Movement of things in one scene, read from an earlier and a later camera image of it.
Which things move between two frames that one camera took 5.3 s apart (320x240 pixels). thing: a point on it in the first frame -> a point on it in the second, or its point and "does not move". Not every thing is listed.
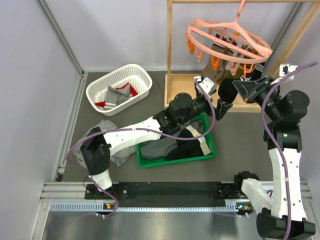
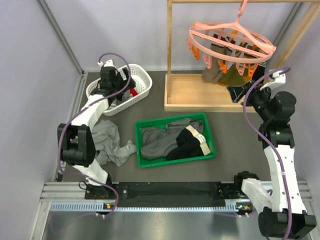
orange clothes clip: x=191 y=46 -> x=196 y=52
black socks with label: x=188 y=148 does not move
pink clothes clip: x=200 y=54 -> x=208 y=59
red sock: x=132 y=90 does not move
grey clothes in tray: x=158 y=150 does not move
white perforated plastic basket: x=139 y=79 does not move
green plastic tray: x=143 y=163 does not move
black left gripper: x=221 y=108 -> x=119 y=76
